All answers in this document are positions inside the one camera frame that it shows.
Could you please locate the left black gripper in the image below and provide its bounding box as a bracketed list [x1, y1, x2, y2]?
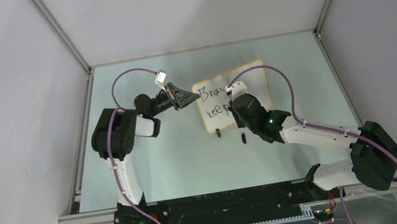
[146, 79, 201, 118]

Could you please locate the black marker cap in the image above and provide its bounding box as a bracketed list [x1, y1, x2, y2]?
[241, 132, 247, 144]

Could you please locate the yellow framed whiteboard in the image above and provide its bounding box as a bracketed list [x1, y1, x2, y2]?
[192, 59, 273, 134]

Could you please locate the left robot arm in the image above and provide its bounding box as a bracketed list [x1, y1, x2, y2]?
[91, 82, 200, 224]

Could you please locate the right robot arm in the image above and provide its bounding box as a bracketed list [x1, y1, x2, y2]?
[229, 93, 397, 200]

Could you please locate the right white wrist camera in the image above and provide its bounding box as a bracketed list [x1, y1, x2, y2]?
[223, 81, 248, 101]

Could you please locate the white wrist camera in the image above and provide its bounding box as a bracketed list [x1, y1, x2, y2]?
[155, 70, 167, 86]
[223, 81, 248, 101]

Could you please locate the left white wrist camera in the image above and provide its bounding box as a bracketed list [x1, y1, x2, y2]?
[155, 70, 167, 86]

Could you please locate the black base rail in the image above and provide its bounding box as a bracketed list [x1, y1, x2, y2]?
[114, 181, 339, 224]

